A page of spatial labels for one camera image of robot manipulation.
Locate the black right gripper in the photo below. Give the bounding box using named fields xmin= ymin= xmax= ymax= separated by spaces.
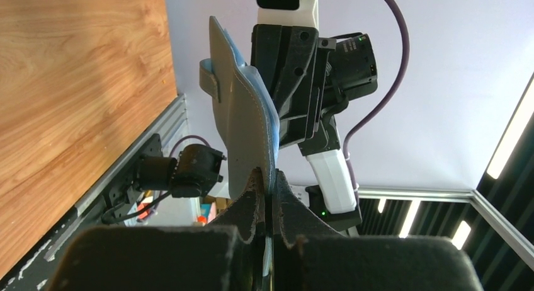
xmin=251 ymin=24 xmax=378 ymax=156

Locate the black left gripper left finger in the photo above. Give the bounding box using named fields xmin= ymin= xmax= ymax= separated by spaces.
xmin=47 ymin=169 xmax=267 ymax=290

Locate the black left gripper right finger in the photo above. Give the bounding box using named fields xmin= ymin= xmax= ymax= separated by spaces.
xmin=271 ymin=171 xmax=482 ymax=290

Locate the blue leather card holder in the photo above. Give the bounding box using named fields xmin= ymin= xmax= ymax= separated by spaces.
xmin=199 ymin=16 xmax=280 ymax=200

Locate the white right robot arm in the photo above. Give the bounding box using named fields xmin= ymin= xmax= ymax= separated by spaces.
xmin=251 ymin=24 xmax=378 ymax=231

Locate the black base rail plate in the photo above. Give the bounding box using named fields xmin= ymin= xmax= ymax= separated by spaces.
xmin=1 ymin=133 xmax=163 ymax=290

